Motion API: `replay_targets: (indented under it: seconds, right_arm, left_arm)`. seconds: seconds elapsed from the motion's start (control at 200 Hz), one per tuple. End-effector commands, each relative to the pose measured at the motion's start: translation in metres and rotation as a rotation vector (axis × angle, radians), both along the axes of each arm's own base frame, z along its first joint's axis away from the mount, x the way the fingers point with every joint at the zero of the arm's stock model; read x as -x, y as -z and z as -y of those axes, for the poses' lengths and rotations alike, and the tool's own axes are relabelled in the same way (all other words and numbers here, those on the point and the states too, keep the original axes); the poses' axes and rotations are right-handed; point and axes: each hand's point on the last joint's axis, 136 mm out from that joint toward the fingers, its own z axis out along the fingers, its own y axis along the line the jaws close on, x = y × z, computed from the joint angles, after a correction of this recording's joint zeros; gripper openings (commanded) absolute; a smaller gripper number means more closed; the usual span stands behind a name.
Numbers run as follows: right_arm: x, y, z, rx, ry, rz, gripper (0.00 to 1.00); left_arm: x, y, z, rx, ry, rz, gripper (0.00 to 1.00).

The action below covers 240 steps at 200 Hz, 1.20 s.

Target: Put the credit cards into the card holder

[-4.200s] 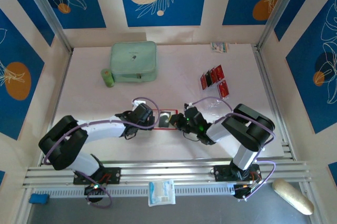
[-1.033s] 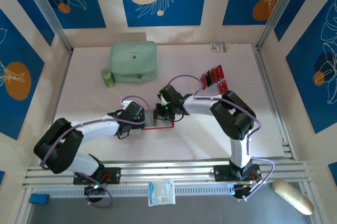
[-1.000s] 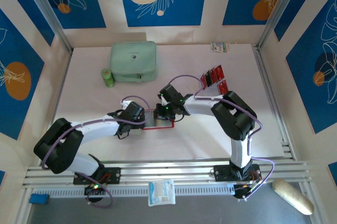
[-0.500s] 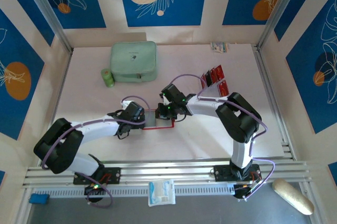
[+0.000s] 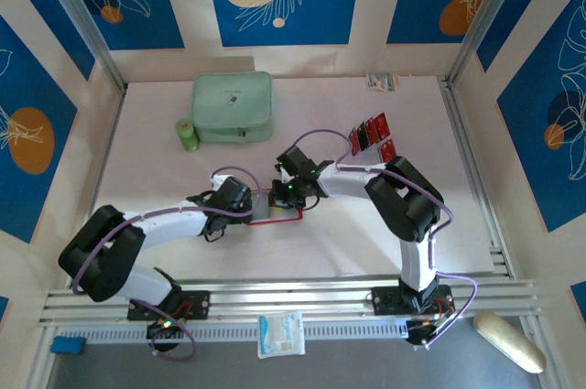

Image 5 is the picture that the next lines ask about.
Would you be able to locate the white table cover sheet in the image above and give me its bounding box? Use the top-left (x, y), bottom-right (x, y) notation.
top-left (93, 75), bottom-right (510, 279)

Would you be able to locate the beige bread roll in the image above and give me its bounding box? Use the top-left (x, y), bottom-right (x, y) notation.
top-left (473, 309), bottom-right (548, 374)

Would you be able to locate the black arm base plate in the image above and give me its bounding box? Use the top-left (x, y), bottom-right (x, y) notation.
top-left (126, 290), bottom-right (212, 321)
top-left (371, 286), bottom-right (457, 317)

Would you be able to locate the white plastic packet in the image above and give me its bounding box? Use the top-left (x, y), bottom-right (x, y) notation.
top-left (255, 310), bottom-right (307, 360)

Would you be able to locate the black connector box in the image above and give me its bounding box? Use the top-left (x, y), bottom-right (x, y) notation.
top-left (406, 319), bottom-right (440, 347)
top-left (146, 320), bottom-right (185, 340)

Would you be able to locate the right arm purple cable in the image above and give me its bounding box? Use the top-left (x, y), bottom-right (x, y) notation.
top-left (292, 128), bottom-right (480, 351)

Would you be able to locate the blue sponge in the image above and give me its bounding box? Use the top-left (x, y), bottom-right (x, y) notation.
top-left (49, 336), bottom-right (87, 356)

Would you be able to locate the grey slotted cable duct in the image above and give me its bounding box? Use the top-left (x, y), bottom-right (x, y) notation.
top-left (59, 319), bottom-right (413, 345)

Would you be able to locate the aluminium table edge rail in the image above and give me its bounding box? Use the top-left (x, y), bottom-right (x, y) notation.
top-left (439, 79), bottom-right (516, 278)

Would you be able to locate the aluminium rail beam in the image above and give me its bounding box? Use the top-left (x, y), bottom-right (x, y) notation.
top-left (38, 274), bottom-right (541, 329)

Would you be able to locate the mint green zip pouch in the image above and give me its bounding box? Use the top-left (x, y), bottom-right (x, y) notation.
top-left (190, 70), bottom-right (276, 146)

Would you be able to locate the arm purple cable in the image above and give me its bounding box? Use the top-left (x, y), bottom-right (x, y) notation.
top-left (71, 166), bottom-right (262, 362)
top-left (292, 128), bottom-right (480, 351)

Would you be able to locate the aluminium frame post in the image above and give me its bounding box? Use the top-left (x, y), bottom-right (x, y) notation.
top-left (446, 0), bottom-right (535, 88)
top-left (34, 0), bottom-right (127, 92)

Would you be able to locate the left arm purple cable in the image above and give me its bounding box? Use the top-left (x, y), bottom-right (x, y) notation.
top-left (71, 166), bottom-right (262, 362)

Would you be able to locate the clear acrylic card stand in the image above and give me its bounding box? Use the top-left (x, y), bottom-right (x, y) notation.
top-left (346, 110), bottom-right (404, 166)

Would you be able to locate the green roll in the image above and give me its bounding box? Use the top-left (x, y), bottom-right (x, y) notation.
top-left (175, 117), bottom-right (200, 153)

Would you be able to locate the small printed packet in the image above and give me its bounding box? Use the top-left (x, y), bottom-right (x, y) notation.
top-left (364, 71), bottom-right (398, 93)

